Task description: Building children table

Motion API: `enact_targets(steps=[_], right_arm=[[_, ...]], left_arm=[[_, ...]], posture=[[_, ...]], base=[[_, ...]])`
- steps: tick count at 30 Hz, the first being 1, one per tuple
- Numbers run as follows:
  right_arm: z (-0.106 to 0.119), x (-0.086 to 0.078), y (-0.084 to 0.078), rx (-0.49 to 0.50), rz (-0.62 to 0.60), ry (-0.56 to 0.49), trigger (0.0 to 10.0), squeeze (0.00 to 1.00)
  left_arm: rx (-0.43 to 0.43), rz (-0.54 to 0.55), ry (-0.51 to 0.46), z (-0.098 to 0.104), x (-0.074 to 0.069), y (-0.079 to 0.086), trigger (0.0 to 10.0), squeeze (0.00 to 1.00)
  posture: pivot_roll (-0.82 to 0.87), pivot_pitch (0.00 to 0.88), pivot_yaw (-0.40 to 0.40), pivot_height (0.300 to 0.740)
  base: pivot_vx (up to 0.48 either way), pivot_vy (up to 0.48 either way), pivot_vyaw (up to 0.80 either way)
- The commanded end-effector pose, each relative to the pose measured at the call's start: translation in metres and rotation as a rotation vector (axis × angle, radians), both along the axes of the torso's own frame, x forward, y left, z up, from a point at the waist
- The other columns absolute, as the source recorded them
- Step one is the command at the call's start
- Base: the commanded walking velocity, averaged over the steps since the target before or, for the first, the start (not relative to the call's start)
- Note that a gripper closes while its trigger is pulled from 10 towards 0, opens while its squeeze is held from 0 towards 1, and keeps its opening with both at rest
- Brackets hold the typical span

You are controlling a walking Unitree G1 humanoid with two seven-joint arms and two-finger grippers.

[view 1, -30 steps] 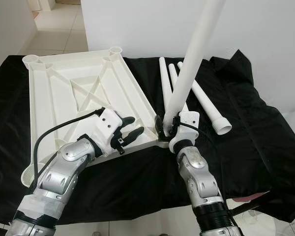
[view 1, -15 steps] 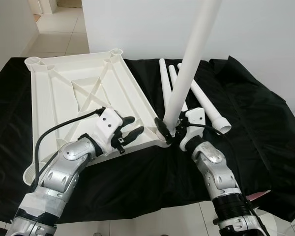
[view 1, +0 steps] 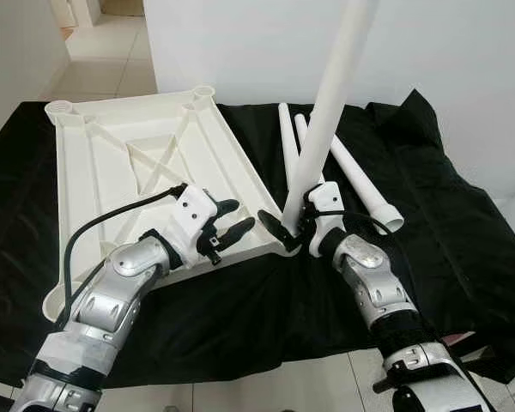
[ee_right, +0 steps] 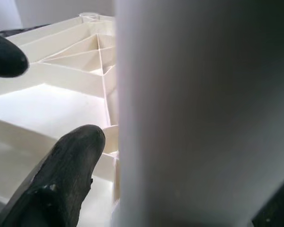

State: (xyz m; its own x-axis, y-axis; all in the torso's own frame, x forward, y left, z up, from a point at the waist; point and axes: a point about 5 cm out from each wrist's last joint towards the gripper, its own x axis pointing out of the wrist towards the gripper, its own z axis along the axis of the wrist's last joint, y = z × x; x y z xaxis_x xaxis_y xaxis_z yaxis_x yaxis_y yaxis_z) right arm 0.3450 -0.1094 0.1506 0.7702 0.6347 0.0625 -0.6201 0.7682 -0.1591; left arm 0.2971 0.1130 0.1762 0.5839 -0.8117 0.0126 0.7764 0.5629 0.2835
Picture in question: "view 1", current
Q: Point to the white plastic table top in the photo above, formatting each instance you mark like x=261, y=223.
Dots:
x=112, y=172

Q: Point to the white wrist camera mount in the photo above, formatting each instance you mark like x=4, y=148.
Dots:
x=330, y=232
x=193, y=215

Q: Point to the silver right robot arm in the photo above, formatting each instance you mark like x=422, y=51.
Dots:
x=373, y=283

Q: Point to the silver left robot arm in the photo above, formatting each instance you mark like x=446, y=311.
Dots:
x=112, y=292

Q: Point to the pink cushion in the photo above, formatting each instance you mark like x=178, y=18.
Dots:
x=463, y=339

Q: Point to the white plastic table leg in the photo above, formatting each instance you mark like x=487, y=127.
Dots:
x=285, y=146
x=335, y=86
x=360, y=180
x=301, y=129

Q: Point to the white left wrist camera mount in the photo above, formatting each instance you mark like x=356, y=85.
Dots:
x=193, y=215

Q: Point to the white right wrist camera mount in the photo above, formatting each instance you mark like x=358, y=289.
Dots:
x=330, y=232

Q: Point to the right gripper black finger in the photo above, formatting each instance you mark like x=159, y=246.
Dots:
x=277, y=232

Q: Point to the black table cloth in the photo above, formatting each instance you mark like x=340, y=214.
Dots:
x=429, y=215

